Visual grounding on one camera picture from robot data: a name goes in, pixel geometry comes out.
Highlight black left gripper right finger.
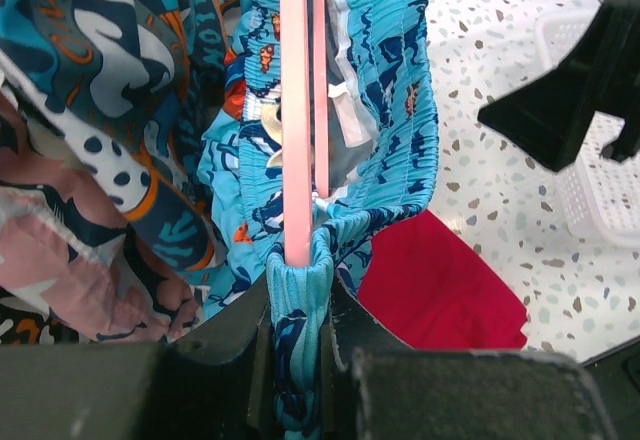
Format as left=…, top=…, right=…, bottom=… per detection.
left=321, top=279, right=617, bottom=439

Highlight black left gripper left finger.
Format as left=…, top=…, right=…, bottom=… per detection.
left=1, top=279, right=268, bottom=439

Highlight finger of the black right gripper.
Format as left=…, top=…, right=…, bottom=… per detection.
left=478, top=0, right=639, bottom=172

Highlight blue patterned shorts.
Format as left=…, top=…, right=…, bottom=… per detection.
left=198, top=0, right=438, bottom=439

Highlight pink plastic hanger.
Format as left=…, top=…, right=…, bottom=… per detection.
left=280, top=0, right=329, bottom=268

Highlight pink navy patterned shorts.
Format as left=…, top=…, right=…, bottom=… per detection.
left=1, top=85, right=202, bottom=343

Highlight black orange camo shorts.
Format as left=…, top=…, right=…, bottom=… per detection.
left=1, top=289, right=81, bottom=345

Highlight teal orange patterned shorts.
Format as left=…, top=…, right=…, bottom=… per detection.
left=1, top=0, right=256, bottom=292

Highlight white plastic basket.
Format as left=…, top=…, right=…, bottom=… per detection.
left=535, top=9, right=639, bottom=248

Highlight red folded cloth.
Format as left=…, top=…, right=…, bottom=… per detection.
left=359, top=211, right=527, bottom=350

